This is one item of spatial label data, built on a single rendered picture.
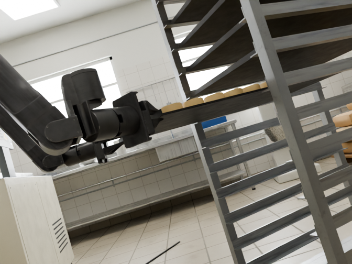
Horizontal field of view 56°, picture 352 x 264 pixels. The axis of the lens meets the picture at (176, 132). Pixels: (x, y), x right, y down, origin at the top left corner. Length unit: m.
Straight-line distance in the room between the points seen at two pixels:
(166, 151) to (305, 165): 3.43
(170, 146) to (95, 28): 2.16
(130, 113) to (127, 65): 4.38
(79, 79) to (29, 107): 0.09
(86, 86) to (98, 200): 4.40
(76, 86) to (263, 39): 0.44
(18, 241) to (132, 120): 1.46
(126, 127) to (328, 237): 0.51
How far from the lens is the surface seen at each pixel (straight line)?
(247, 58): 0.90
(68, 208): 5.09
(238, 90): 0.81
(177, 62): 1.22
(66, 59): 5.24
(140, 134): 0.65
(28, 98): 0.59
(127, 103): 0.67
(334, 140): 0.93
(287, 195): 1.35
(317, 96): 1.56
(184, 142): 4.16
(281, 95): 0.80
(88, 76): 0.61
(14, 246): 2.02
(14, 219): 2.00
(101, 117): 0.59
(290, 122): 0.80
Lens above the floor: 0.68
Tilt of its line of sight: 4 degrees up
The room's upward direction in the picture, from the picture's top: 17 degrees counter-clockwise
